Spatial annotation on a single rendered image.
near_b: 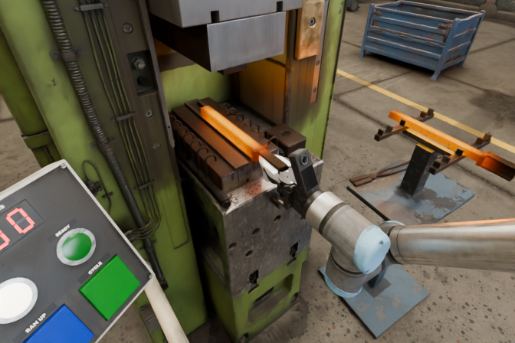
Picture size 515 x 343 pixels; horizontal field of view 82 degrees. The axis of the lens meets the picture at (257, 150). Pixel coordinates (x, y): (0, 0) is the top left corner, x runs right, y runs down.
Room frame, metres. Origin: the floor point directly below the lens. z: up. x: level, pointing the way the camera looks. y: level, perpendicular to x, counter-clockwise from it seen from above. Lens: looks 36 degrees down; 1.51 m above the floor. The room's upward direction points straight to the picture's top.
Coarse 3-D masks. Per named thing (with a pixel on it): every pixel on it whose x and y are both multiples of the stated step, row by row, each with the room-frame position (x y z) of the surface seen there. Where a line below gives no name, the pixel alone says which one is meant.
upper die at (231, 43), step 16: (256, 16) 0.66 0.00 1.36; (272, 16) 0.69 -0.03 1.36; (160, 32) 0.80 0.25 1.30; (176, 32) 0.71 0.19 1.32; (192, 32) 0.65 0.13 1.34; (208, 32) 0.60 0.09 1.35; (224, 32) 0.62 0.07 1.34; (240, 32) 0.64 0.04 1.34; (256, 32) 0.66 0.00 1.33; (272, 32) 0.69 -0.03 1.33; (176, 48) 0.73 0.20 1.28; (192, 48) 0.65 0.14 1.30; (208, 48) 0.59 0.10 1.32; (224, 48) 0.61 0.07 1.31; (240, 48) 0.64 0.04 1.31; (256, 48) 0.66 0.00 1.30; (272, 48) 0.69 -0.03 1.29; (208, 64) 0.60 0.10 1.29; (224, 64) 0.61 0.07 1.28; (240, 64) 0.64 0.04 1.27
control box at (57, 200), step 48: (0, 192) 0.35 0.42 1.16; (48, 192) 0.34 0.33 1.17; (0, 240) 0.26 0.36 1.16; (48, 240) 0.29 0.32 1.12; (96, 240) 0.32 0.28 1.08; (0, 288) 0.22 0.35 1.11; (48, 288) 0.24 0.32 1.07; (144, 288) 0.30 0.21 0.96; (0, 336) 0.18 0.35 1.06; (96, 336) 0.21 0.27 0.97
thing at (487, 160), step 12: (396, 120) 0.97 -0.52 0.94; (408, 120) 0.93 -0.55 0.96; (420, 132) 0.88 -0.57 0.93; (432, 132) 0.85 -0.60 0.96; (444, 144) 0.81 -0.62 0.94; (456, 144) 0.78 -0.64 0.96; (468, 156) 0.74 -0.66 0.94; (480, 156) 0.71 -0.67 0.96; (492, 156) 0.70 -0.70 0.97; (492, 168) 0.69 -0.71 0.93; (504, 168) 0.67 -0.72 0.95
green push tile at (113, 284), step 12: (108, 264) 0.30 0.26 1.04; (120, 264) 0.31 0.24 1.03; (96, 276) 0.28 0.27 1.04; (108, 276) 0.28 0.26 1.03; (120, 276) 0.29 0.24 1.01; (132, 276) 0.30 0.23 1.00; (84, 288) 0.26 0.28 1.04; (96, 288) 0.26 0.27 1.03; (108, 288) 0.27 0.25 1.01; (120, 288) 0.28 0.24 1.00; (132, 288) 0.29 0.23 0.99; (96, 300) 0.25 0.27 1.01; (108, 300) 0.26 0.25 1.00; (120, 300) 0.26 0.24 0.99; (108, 312) 0.24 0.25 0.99
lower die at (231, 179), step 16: (176, 112) 0.93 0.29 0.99; (192, 112) 0.93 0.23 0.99; (224, 112) 0.93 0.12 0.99; (176, 128) 0.84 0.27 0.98; (192, 128) 0.82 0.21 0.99; (208, 128) 0.82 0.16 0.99; (240, 128) 0.82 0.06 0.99; (192, 144) 0.75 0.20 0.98; (208, 144) 0.74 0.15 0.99; (224, 144) 0.73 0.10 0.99; (272, 144) 0.73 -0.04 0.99; (208, 160) 0.67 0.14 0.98; (224, 160) 0.67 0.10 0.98; (240, 160) 0.66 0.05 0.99; (224, 176) 0.60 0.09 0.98; (240, 176) 0.63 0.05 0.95; (256, 176) 0.66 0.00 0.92; (224, 192) 0.60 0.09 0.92
